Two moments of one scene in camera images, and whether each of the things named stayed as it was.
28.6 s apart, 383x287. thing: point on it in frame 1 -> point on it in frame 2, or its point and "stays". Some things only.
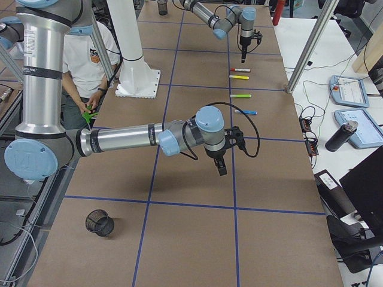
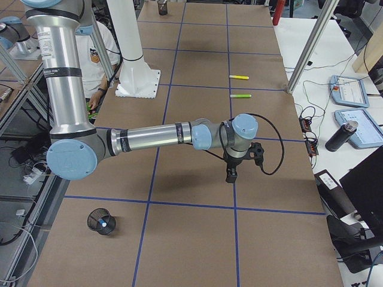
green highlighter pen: [240, 95] stays
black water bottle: [341, 136] stays
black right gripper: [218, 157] -> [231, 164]
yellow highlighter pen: [239, 76] stays
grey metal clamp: [329, 9] stays
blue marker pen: [247, 112] -> [103, 223]
